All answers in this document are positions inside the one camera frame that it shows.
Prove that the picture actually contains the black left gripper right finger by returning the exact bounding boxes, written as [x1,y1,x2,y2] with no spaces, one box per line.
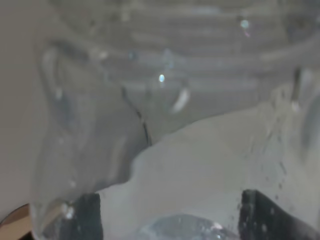
[237,189,320,240]

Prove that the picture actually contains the clear plastic water bottle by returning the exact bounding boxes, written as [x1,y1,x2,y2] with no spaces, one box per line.
[30,0,320,240]

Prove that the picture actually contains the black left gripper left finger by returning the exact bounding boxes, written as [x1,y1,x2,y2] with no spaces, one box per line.
[65,193,104,240]

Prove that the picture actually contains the amber translucent plastic cup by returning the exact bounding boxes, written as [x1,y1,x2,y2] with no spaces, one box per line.
[0,204,34,240]

